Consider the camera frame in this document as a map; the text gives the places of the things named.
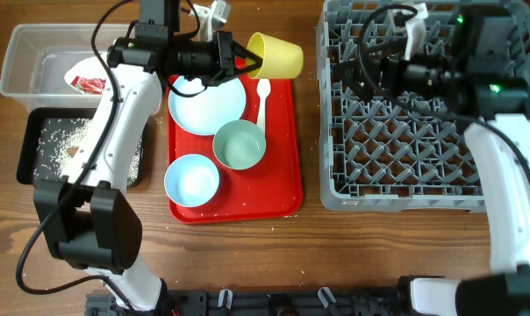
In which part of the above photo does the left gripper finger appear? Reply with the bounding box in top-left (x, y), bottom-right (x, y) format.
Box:
top-left (232, 41), bottom-right (262, 61)
top-left (234, 59), bottom-right (262, 77)

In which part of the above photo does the white plastic spoon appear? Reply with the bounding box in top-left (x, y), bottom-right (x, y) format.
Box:
top-left (256, 79), bottom-right (271, 133)

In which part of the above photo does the yellow plastic cup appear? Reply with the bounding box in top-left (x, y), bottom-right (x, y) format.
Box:
top-left (247, 32), bottom-right (304, 79)

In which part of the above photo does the large light blue plate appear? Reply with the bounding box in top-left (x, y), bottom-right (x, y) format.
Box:
top-left (168, 76), bottom-right (247, 136)

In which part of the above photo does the green bowl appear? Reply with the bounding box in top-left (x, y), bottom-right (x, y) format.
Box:
top-left (212, 119), bottom-right (267, 170)

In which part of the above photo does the small light blue bowl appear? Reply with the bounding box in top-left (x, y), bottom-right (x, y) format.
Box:
top-left (164, 154), bottom-right (220, 207)

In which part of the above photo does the white rice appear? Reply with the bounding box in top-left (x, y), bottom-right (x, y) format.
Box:
top-left (32, 117), bottom-right (144, 185)

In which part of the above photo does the red snack wrapper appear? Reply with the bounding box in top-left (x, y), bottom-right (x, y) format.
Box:
top-left (70, 76), bottom-right (106, 95)

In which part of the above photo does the brown food scrap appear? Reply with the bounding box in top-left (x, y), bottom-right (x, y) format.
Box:
top-left (68, 147), bottom-right (78, 156)

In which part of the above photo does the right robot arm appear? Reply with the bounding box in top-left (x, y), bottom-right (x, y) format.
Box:
top-left (333, 3), bottom-right (530, 315)

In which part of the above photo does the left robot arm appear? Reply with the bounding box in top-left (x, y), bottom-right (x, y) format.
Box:
top-left (33, 1), bottom-right (264, 315)

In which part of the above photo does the grey dishwasher rack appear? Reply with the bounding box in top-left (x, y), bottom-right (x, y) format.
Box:
top-left (315, 0), bottom-right (530, 214)

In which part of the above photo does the clear plastic bin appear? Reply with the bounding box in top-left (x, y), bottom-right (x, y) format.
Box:
top-left (0, 23), bottom-right (166, 117)

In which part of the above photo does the black plastic tray bin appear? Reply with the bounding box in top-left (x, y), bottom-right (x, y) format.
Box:
top-left (16, 107), bottom-right (147, 189)

